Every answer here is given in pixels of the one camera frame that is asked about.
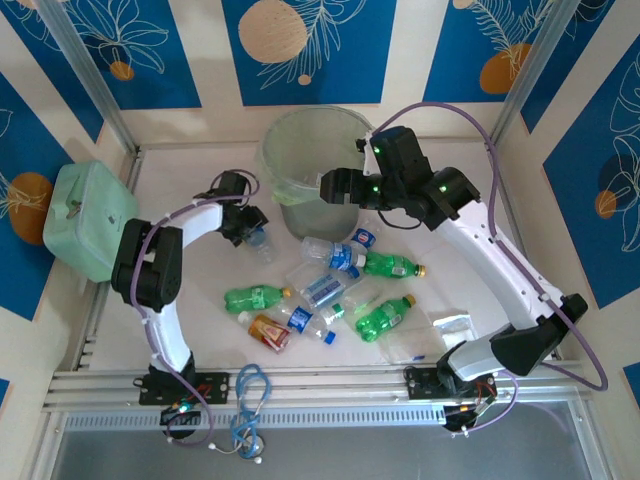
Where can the clear bottle blue cap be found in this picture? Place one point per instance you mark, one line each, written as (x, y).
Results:
(265, 252)

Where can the clear bottle Pepsi-logo blue label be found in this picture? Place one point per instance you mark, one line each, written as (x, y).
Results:
(364, 236)

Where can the green plastic bottle yellow cap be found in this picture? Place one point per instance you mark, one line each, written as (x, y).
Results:
(250, 298)
(380, 322)
(390, 264)

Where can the clear water bottle blue label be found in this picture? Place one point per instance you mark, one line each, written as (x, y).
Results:
(340, 255)
(300, 320)

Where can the red orange label bottle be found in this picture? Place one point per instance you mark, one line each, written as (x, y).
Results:
(267, 330)

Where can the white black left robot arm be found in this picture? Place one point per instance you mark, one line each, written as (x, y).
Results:
(165, 330)

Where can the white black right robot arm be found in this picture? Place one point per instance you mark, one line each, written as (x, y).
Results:
(500, 270)

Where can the translucent green bin liner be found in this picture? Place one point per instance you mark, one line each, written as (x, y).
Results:
(285, 196)

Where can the grey metal mesh bin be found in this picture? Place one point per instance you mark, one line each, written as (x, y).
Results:
(320, 220)

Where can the square soda water bottle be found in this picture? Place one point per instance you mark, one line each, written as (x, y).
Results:
(322, 289)

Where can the mint green zip case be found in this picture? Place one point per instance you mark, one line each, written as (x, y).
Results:
(90, 220)

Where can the clear zip plastic bag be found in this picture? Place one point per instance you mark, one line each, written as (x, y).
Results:
(412, 345)

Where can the blue stethoscope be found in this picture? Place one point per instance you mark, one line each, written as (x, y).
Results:
(250, 400)

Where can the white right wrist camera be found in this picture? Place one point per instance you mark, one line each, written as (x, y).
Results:
(367, 155)

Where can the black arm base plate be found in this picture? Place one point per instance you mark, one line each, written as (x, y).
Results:
(215, 387)
(420, 382)

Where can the aluminium frame post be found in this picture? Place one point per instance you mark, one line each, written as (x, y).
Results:
(85, 65)
(530, 65)

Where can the aluminium frame rail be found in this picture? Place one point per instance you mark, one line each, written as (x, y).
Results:
(325, 387)

